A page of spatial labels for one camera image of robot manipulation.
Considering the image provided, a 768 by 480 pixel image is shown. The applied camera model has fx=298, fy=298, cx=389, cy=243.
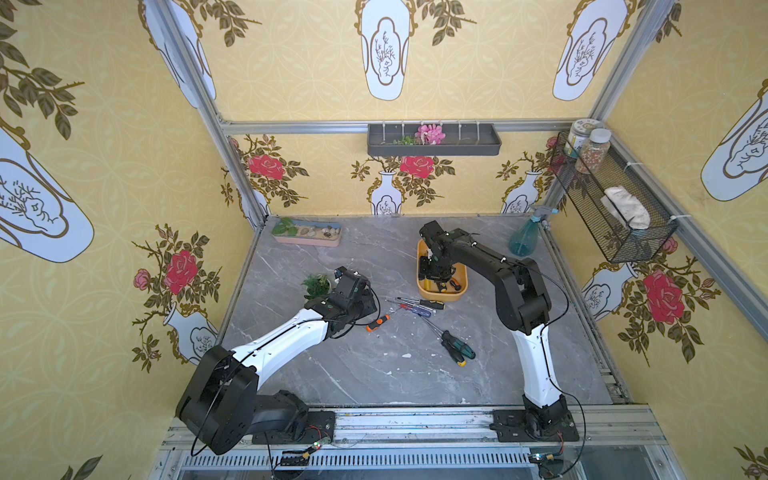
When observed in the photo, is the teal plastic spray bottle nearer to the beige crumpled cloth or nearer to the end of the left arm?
the beige crumpled cloth

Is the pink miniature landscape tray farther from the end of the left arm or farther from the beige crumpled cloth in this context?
the beige crumpled cloth

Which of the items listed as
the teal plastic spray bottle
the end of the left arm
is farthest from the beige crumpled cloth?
the end of the left arm

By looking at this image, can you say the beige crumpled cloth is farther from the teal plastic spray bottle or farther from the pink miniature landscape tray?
the pink miniature landscape tray

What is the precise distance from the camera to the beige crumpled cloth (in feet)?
2.24
